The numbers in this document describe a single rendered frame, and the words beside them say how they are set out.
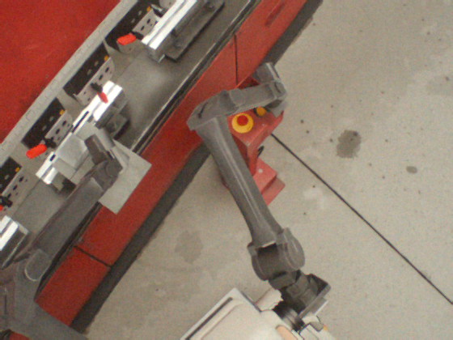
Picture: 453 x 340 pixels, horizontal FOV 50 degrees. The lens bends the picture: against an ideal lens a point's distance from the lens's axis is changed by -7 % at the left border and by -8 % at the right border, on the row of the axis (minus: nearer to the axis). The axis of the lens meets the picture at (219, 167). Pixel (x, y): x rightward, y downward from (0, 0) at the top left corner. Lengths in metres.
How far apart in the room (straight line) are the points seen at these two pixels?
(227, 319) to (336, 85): 1.90
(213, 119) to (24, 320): 0.58
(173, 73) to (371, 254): 1.31
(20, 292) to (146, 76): 1.03
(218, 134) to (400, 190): 1.62
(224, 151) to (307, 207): 1.41
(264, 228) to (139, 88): 0.82
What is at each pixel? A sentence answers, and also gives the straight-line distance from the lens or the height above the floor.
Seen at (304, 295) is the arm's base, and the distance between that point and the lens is 1.21.
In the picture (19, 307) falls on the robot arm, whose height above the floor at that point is 1.52.
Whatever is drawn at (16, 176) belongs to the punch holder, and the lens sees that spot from 1.45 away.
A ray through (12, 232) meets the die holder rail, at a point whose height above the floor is 0.97.
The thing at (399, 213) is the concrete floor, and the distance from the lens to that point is 2.61.
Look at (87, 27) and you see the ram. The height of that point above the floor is 1.37.
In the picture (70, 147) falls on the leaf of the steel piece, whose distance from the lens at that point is 1.62.
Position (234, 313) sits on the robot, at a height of 1.33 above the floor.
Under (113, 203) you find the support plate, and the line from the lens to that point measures 1.53.
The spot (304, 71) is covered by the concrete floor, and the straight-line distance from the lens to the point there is 2.81.
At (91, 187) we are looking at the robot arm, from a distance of 1.23.
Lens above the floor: 2.43
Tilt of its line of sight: 71 degrees down
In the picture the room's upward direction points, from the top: 9 degrees counter-clockwise
